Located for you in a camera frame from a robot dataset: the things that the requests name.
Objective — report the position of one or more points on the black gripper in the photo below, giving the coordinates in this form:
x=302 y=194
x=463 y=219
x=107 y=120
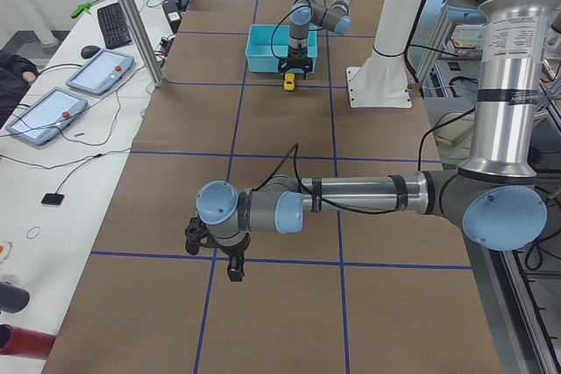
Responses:
x=230 y=252
x=297 y=52

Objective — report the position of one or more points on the yellow beetle toy car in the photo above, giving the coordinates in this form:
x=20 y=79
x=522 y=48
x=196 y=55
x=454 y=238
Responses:
x=289 y=82

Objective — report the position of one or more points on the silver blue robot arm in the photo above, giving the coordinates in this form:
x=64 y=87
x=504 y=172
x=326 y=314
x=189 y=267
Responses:
x=305 y=15
x=488 y=197

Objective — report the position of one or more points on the turquoise plastic bin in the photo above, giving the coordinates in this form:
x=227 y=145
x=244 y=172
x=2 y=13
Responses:
x=260 y=48

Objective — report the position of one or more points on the black keyboard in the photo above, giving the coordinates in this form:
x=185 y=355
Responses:
x=113 y=26

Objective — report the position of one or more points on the upper teach pendant tablet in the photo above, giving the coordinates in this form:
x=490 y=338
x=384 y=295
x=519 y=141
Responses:
x=101 y=72

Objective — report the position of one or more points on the teach pendant tablet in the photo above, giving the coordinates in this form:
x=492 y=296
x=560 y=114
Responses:
x=101 y=72
x=47 y=117

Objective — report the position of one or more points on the small black square pad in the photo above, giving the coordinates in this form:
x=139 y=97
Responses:
x=52 y=199

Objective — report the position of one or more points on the black computer mouse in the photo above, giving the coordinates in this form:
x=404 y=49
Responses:
x=89 y=51

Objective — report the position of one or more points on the green plastic clamp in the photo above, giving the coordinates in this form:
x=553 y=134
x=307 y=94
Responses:
x=80 y=9

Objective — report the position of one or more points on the red cylinder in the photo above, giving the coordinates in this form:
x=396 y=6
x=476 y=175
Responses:
x=27 y=343

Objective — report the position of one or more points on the lower teach pendant tablet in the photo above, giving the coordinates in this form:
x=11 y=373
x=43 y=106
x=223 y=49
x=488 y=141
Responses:
x=47 y=117

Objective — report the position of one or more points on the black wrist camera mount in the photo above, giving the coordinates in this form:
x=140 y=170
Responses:
x=196 y=235

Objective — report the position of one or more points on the white pedestal column with base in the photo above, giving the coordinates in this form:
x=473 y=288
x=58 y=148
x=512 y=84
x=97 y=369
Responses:
x=382 y=82

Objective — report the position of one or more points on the aluminium frame post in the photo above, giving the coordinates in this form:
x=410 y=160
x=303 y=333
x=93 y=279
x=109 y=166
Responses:
x=142 y=41

